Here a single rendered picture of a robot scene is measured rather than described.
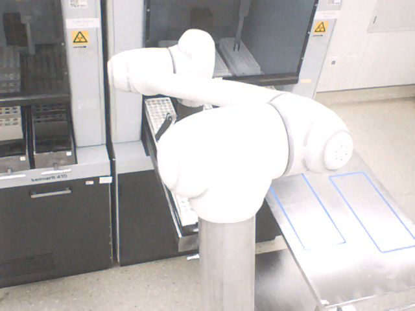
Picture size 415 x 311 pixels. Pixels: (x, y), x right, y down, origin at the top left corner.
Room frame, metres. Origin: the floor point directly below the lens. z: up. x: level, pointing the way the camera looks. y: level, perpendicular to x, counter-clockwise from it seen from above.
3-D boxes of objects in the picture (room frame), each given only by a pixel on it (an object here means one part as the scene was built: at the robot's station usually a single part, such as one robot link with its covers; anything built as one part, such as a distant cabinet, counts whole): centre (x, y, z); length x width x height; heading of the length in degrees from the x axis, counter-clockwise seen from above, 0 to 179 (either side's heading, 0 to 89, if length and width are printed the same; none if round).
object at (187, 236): (1.26, 0.11, 0.78); 0.73 x 0.14 x 0.09; 22
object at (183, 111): (1.17, 0.07, 1.10); 0.08 x 0.07 x 0.09; 112
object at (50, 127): (1.32, 0.56, 0.85); 0.12 x 0.02 x 0.06; 112
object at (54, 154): (1.54, 0.65, 0.78); 0.73 x 0.14 x 0.09; 22
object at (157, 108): (1.43, 0.17, 0.83); 0.30 x 0.10 x 0.06; 22
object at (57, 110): (1.38, 0.59, 0.85); 0.12 x 0.02 x 0.06; 112
